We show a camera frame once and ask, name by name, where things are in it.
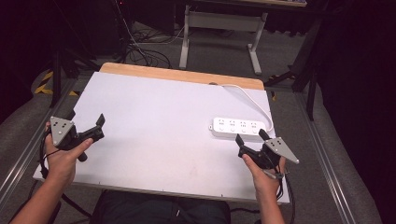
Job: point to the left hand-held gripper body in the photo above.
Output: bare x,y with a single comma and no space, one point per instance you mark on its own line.
62,132

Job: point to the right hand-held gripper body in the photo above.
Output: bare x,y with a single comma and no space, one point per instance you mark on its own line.
269,155

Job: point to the white power strip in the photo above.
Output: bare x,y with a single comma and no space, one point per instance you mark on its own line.
236,126

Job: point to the person's right hand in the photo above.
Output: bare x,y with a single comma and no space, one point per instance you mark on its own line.
267,180

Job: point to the person's left hand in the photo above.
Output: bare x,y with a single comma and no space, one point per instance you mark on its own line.
60,165

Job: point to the black metal stand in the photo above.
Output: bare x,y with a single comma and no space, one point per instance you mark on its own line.
67,53
302,62

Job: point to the white table board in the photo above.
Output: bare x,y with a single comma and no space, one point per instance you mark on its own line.
162,133

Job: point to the person's dark trousers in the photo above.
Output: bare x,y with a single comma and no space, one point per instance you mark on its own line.
158,208

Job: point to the aluminium floor rail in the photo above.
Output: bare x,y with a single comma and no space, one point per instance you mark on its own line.
28,149
330,168

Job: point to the white metal desk frame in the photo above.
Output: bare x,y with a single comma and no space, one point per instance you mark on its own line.
222,20

